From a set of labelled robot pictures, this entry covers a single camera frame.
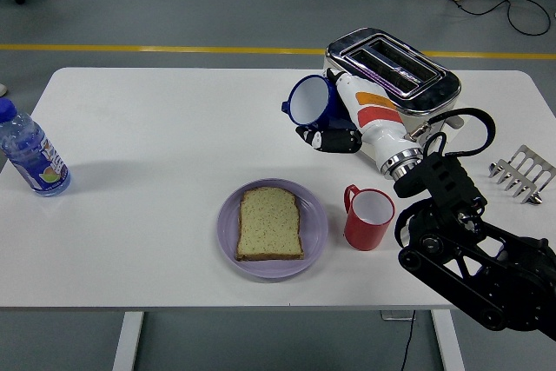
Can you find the bread slice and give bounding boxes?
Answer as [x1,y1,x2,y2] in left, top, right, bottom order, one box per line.
[235,186,305,262]

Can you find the purple plate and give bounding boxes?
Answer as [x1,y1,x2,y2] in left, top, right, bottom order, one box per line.
[216,177,329,280]

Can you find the thin black hanging cable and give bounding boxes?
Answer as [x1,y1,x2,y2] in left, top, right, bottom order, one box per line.
[399,309,417,371]

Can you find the cream chrome toaster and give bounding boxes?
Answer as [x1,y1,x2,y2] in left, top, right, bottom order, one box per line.
[321,27,465,172]

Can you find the blue cup white inside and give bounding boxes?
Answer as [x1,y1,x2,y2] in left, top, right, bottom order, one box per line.
[281,74,348,131]

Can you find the grey under-table bracket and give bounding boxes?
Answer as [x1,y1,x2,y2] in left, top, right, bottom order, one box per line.
[381,309,416,322]

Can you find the red cup white inside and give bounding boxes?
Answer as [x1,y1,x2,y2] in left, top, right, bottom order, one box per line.
[343,183,396,253]

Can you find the white table leg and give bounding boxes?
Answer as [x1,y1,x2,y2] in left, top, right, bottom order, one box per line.
[111,312,145,371]
[431,309,466,371]

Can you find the metal toast rack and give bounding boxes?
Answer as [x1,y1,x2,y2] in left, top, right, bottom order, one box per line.
[487,143,556,205]

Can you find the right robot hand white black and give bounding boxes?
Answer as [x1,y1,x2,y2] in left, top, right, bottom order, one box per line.
[295,67,421,172]

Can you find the water bottle blue cap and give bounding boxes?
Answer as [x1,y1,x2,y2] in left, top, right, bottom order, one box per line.
[0,98,72,198]

